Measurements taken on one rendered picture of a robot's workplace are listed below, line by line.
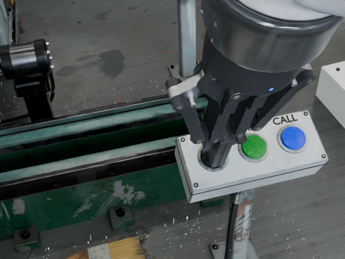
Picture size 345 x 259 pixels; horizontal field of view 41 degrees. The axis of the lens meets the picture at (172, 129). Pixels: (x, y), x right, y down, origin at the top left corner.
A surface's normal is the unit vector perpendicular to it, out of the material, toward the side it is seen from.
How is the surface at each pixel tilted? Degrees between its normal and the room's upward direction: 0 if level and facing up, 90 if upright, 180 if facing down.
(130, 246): 4
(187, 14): 90
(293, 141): 25
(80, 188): 90
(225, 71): 103
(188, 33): 90
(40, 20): 0
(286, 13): 115
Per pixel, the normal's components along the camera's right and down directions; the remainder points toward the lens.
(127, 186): 0.25, 0.64
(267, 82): 0.07, 0.90
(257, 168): 0.06, -0.43
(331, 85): -0.96, 0.22
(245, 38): -0.52, 0.76
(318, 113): -0.04, -0.74
